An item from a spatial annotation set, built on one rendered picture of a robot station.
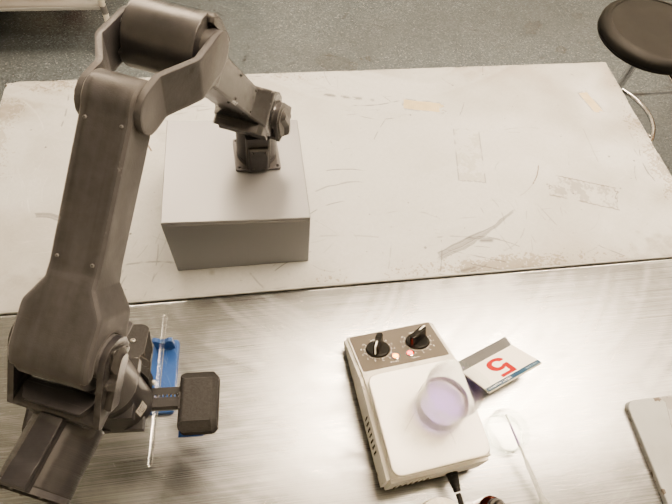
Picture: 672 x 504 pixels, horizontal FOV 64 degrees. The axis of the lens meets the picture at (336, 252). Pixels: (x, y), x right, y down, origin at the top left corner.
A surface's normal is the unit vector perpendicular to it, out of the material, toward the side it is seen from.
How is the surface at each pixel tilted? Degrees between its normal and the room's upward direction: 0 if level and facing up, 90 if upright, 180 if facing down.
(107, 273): 91
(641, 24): 1
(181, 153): 5
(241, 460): 0
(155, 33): 45
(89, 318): 29
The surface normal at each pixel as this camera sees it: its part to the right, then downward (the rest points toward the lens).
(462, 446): 0.07, -0.52
